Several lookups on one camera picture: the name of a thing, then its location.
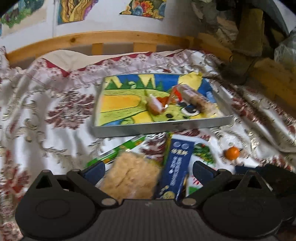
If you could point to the white vegetable print snack packet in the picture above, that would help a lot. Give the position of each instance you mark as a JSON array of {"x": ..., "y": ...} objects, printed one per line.
[{"x": 203, "y": 153}]

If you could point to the colourful drawing paper sheet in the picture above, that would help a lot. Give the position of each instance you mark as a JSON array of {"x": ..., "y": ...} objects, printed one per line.
[{"x": 120, "y": 102}]

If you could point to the small orange round fruit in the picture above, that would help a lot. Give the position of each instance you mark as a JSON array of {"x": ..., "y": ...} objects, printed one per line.
[{"x": 232, "y": 153}]

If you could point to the green snack packet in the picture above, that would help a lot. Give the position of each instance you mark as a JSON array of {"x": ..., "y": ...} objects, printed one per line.
[{"x": 115, "y": 150}]

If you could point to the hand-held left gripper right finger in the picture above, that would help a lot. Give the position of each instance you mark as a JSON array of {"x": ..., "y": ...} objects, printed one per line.
[{"x": 203, "y": 171}]

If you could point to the olive green garment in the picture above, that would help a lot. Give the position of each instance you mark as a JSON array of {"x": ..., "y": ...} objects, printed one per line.
[{"x": 249, "y": 34}]

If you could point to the dark blue stick packet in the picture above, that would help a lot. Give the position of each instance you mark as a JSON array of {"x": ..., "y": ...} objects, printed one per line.
[{"x": 175, "y": 162}]

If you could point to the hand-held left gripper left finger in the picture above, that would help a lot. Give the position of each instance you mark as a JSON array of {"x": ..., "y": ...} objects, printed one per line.
[{"x": 96, "y": 171}]

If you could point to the cream bed sheet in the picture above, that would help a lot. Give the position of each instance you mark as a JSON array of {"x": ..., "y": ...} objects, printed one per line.
[{"x": 67, "y": 61}]

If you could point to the white and orange snack packet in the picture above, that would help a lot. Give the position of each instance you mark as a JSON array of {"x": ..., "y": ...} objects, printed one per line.
[{"x": 153, "y": 105}]

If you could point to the wooden bed headboard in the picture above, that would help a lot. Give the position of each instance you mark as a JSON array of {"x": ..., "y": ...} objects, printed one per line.
[{"x": 115, "y": 38}]

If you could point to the clear packet of brown snack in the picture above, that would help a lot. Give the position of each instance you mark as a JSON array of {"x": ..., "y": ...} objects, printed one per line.
[{"x": 194, "y": 98}]

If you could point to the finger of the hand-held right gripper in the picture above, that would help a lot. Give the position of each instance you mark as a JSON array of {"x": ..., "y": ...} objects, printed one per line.
[{"x": 270, "y": 173}]

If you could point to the grey patterned cloth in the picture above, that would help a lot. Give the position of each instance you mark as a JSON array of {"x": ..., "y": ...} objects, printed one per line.
[{"x": 215, "y": 20}]

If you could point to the flame pattern wall drawing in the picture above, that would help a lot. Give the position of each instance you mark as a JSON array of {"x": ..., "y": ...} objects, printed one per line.
[{"x": 71, "y": 10}]

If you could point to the clear plastic bag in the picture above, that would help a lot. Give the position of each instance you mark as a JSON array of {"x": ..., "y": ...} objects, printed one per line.
[{"x": 286, "y": 49}]

